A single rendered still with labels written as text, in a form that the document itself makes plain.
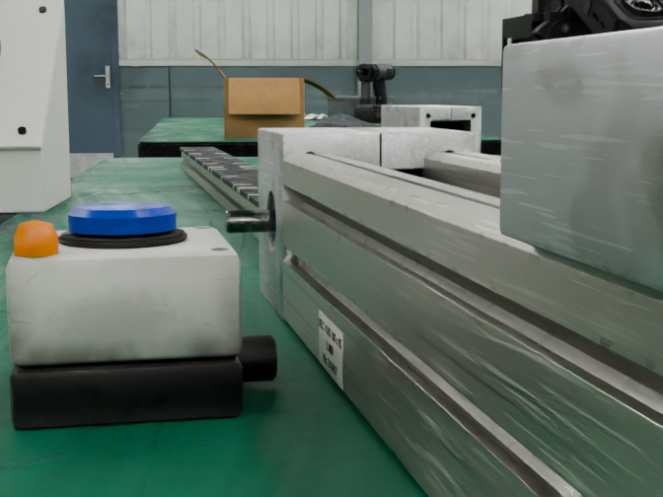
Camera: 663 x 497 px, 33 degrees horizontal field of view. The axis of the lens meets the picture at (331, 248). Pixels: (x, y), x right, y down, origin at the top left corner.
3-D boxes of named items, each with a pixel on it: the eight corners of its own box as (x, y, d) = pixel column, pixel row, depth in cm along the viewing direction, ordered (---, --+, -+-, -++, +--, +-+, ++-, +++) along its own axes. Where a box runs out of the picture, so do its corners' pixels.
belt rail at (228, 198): (182, 169, 169) (181, 149, 169) (207, 168, 170) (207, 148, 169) (280, 262, 76) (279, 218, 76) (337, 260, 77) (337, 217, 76)
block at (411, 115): (382, 172, 162) (383, 106, 161) (456, 170, 165) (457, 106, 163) (402, 177, 153) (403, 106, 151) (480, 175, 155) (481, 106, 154)
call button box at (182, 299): (26, 375, 46) (20, 223, 45) (259, 363, 48) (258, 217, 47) (11, 432, 38) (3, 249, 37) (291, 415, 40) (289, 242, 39)
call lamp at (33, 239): (15, 251, 39) (14, 217, 39) (59, 249, 39) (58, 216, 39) (12, 257, 38) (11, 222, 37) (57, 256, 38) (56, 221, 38)
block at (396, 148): (217, 293, 64) (215, 128, 63) (424, 285, 67) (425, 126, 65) (236, 324, 55) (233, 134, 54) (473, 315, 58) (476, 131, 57)
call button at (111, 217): (70, 249, 44) (68, 199, 43) (174, 247, 44) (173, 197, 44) (67, 265, 40) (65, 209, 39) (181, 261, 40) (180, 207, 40)
